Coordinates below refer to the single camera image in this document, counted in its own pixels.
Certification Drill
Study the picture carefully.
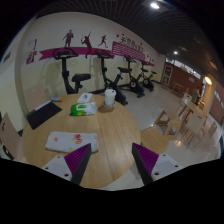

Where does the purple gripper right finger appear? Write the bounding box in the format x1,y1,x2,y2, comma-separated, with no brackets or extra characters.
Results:
132,143,182,185

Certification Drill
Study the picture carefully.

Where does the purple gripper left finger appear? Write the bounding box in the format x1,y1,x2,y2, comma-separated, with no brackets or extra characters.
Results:
43,144,92,185

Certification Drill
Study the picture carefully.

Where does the white printed towel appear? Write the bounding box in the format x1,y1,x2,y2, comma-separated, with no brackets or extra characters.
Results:
45,131,98,153

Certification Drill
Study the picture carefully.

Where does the wooden stool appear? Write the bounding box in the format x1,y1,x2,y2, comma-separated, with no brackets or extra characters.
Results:
155,110,182,138

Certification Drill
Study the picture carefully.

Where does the white chair right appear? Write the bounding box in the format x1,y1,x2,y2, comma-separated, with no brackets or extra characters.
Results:
186,112,206,146

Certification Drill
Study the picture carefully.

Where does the green wet wipes pack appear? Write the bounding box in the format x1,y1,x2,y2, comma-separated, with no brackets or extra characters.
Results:
70,102,97,116

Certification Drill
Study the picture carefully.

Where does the black laptop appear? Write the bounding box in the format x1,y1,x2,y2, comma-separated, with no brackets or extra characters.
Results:
26,101,61,129

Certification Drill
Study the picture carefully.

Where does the brown chair back left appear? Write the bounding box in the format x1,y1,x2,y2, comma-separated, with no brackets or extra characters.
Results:
0,114,24,161

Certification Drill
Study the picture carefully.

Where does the orange blue small tube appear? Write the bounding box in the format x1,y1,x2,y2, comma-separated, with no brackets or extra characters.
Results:
51,97,63,102

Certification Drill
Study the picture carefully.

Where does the beige chair behind table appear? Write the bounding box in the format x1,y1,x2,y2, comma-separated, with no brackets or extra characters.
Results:
25,83,48,111

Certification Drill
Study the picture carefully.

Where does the white plastic jar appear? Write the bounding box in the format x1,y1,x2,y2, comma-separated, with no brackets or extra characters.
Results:
104,89,116,107

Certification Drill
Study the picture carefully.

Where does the black exercise bike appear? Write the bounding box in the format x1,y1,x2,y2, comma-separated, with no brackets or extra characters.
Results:
116,54,146,99
95,49,128,106
137,60,155,92
52,47,92,95

